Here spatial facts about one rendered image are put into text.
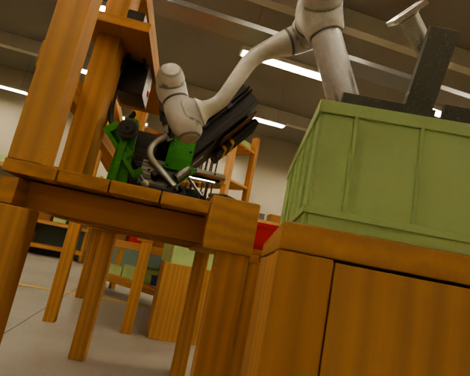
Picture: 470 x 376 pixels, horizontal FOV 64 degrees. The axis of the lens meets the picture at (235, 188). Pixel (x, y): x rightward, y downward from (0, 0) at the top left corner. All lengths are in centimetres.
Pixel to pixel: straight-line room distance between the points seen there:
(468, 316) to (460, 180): 16
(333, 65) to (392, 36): 520
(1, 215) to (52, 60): 45
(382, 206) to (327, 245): 9
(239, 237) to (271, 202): 1023
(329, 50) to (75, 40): 76
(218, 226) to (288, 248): 59
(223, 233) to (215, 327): 25
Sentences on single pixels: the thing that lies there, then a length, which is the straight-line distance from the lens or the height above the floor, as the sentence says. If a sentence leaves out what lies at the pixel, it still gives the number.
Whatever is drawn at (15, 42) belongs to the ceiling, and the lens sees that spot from 1002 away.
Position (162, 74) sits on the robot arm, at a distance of 139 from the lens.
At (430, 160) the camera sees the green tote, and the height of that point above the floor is 90.
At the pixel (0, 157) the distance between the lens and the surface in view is 1087.
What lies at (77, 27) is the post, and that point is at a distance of 127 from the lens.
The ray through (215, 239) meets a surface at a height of 78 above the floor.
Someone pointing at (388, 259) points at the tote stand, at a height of 77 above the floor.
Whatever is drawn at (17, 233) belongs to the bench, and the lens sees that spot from 113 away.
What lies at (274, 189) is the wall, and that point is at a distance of 1135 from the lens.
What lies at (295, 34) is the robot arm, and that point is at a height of 157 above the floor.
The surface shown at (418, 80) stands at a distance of 67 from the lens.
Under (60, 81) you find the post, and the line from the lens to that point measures 120.
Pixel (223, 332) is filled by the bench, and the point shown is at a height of 54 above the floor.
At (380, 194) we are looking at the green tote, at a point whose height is 85.
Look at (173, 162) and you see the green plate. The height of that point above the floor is 111.
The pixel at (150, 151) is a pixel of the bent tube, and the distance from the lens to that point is 170.
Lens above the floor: 73
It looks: 11 degrees up
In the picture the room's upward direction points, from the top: 11 degrees clockwise
